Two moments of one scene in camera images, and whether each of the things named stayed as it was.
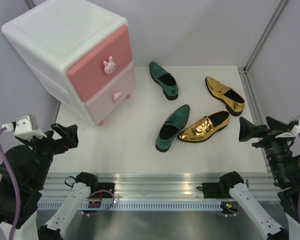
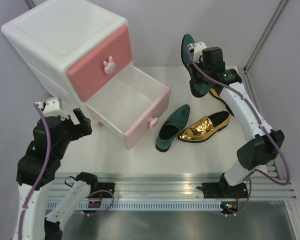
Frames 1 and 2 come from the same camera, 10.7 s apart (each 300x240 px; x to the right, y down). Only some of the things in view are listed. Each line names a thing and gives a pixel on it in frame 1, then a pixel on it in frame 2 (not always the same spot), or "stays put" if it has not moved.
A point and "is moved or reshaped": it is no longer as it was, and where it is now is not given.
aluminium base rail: [193, 187] stays put
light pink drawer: [98, 107] is moved or reshaped
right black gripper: [247, 129] to [200, 62]
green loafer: [171, 127] stays put
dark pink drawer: [87, 76] stays put
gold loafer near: [205, 127] stays put
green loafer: [165, 80] to [198, 88]
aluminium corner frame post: [279, 7] stays put
